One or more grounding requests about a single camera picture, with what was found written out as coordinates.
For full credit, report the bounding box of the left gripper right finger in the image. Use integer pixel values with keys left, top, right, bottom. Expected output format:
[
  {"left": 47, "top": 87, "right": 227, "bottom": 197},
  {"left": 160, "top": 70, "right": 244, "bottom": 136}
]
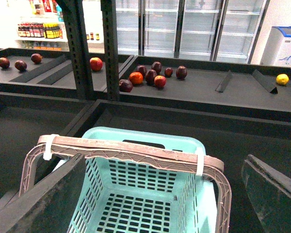
[{"left": 241, "top": 154, "right": 291, "bottom": 233}]

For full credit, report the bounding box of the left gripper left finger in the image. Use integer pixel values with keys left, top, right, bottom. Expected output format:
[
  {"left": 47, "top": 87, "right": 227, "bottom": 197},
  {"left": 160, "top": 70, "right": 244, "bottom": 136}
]
[{"left": 0, "top": 155, "right": 86, "bottom": 233}]

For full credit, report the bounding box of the light blue plastic basket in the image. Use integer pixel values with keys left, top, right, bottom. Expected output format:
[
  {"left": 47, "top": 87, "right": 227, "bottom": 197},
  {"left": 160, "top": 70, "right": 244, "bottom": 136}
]
[{"left": 51, "top": 126, "right": 218, "bottom": 233}]

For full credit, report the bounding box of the brown basket handle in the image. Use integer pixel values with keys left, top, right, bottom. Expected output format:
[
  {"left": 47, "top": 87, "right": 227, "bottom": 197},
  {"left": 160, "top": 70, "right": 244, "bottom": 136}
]
[{"left": 19, "top": 135, "right": 232, "bottom": 233}]

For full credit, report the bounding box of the dark apple front left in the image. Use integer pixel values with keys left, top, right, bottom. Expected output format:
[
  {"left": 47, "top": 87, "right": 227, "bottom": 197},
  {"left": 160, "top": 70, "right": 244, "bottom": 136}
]
[{"left": 119, "top": 79, "right": 133, "bottom": 93}]

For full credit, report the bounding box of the red yellow apple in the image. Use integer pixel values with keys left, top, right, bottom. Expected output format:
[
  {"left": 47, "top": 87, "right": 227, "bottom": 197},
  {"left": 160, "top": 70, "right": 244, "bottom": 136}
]
[{"left": 90, "top": 57, "right": 103, "bottom": 72}]

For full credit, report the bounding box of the dark apple right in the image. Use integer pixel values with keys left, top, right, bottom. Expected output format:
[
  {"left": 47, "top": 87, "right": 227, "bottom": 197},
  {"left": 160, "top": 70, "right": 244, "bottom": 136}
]
[{"left": 176, "top": 66, "right": 187, "bottom": 80}]

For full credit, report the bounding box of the dark apple centre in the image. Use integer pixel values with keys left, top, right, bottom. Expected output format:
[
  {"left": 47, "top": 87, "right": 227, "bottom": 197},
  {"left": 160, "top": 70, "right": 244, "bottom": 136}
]
[{"left": 145, "top": 69, "right": 157, "bottom": 86}]

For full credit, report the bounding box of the dark apple behind orange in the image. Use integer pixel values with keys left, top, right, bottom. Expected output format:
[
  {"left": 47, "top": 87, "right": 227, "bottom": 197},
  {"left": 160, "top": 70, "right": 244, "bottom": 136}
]
[{"left": 136, "top": 65, "right": 147, "bottom": 78}]

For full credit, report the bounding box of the red apple front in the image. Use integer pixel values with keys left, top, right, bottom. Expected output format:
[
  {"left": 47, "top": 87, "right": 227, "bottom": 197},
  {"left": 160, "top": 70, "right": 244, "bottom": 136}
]
[{"left": 154, "top": 75, "right": 166, "bottom": 88}]

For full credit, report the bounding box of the small dark red apple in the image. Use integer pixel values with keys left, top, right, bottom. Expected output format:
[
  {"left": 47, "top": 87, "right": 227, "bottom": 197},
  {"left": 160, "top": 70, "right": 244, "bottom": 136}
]
[{"left": 164, "top": 67, "right": 173, "bottom": 78}]

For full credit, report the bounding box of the dark apple back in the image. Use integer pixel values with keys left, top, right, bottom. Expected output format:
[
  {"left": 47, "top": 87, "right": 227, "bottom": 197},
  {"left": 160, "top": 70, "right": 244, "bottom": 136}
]
[{"left": 151, "top": 61, "right": 162, "bottom": 75}]

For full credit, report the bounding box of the white zip tie left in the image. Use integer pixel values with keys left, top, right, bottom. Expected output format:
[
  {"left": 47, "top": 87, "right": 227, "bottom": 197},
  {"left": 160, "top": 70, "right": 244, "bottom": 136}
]
[{"left": 43, "top": 134, "right": 59, "bottom": 161}]

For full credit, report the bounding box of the white zip tie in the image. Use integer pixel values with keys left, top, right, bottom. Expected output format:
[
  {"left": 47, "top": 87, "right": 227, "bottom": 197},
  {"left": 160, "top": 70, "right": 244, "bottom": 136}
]
[
  {"left": 195, "top": 148, "right": 205, "bottom": 176},
  {"left": 43, "top": 134, "right": 59, "bottom": 161}
]

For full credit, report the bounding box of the white zip tie right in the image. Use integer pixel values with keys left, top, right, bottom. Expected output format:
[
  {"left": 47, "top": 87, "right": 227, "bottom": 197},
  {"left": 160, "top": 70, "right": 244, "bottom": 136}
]
[{"left": 195, "top": 148, "right": 205, "bottom": 176}]

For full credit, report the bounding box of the black lower tray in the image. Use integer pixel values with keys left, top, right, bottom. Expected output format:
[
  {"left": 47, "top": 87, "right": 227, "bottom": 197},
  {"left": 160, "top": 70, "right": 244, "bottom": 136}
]
[{"left": 0, "top": 93, "right": 291, "bottom": 233}]

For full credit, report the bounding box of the black tray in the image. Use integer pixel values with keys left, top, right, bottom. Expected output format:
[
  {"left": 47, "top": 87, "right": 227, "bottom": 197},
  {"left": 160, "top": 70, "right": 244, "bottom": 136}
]
[
  {"left": 119, "top": 56, "right": 291, "bottom": 122},
  {"left": 0, "top": 47, "right": 134, "bottom": 99},
  {"left": 0, "top": 93, "right": 291, "bottom": 233}
]

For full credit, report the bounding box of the black triangular divider right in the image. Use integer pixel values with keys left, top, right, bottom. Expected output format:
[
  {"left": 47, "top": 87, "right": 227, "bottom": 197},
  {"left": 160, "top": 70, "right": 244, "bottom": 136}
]
[{"left": 252, "top": 69, "right": 278, "bottom": 95}]

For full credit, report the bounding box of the black upper right tray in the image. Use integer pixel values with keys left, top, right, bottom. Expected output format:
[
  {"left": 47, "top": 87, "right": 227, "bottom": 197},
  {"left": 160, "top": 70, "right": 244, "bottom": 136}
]
[{"left": 119, "top": 56, "right": 291, "bottom": 122}]

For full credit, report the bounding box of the yellow lemon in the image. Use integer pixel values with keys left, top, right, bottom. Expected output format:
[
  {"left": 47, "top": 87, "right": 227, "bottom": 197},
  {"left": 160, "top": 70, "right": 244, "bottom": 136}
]
[{"left": 276, "top": 74, "right": 290, "bottom": 86}]

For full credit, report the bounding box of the black divider strip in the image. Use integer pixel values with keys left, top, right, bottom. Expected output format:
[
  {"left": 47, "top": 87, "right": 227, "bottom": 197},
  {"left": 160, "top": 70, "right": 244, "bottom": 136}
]
[
  {"left": 38, "top": 61, "right": 72, "bottom": 85},
  {"left": 10, "top": 55, "right": 67, "bottom": 83},
  {"left": 215, "top": 70, "right": 233, "bottom": 93}
]

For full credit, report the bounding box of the black divider strip far left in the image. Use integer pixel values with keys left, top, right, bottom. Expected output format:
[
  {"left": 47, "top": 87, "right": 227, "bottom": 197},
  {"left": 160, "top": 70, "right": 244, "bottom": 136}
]
[{"left": 10, "top": 55, "right": 67, "bottom": 83}]

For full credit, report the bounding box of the black upper left tray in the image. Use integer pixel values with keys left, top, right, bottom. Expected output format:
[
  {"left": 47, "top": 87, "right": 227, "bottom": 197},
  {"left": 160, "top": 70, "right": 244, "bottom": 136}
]
[{"left": 0, "top": 47, "right": 134, "bottom": 99}]

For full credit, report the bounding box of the white chest freezer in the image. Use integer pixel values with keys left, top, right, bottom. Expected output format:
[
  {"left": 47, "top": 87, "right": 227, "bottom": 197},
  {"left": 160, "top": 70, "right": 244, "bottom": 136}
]
[{"left": 260, "top": 26, "right": 291, "bottom": 67}]

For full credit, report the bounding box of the orange fruit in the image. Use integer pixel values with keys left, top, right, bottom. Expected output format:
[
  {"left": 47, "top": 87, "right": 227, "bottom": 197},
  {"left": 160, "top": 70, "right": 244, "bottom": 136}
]
[{"left": 129, "top": 72, "right": 144, "bottom": 85}]

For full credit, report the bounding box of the glass door refrigerator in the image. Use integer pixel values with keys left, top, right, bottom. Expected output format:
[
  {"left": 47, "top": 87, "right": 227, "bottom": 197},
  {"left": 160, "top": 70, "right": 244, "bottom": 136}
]
[{"left": 116, "top": 0, "right": 269, "bottom": 64}]

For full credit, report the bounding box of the shelf with bottles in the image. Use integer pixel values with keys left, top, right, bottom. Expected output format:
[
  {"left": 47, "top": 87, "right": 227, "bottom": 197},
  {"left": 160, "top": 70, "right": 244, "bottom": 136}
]
[{"left": 11, "top": 0, "right": 69, "bottom": 51}]

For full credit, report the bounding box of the black upright post left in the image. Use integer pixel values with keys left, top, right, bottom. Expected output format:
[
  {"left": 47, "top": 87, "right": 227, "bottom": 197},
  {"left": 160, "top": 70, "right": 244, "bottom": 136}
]
[{"left": 56, "top": 0, "right": 95, "bottom": 100}]

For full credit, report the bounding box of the black upright post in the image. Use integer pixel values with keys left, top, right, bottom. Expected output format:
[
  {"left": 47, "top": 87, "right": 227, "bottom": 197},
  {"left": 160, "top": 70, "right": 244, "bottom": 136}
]
[
  {"left": 56, "top": 0, "right": 95, "bottom": 100},
  {"left": 100, "top": 0, "right": 119, "bottom": 101}
]

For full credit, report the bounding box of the black upright post right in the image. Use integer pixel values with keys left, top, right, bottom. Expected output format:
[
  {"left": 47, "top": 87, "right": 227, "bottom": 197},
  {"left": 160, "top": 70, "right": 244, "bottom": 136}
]
[{"left": 100, "top": 0, "right": 119, "bottom": 101}]

